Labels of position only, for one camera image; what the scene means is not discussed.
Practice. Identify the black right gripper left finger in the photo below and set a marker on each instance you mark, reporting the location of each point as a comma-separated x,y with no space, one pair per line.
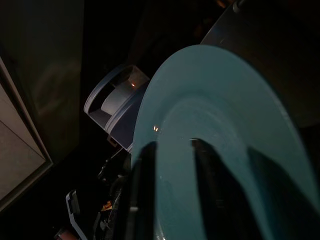
146,195

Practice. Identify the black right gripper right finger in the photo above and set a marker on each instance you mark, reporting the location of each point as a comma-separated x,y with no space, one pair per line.
220,205

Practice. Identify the teal round plate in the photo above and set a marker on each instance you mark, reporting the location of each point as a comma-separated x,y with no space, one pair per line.
212,95

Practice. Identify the beige cabinet door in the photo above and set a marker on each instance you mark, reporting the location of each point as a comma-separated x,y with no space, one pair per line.
15,155

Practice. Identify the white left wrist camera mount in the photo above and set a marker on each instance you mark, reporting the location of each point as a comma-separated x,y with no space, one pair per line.
117,130

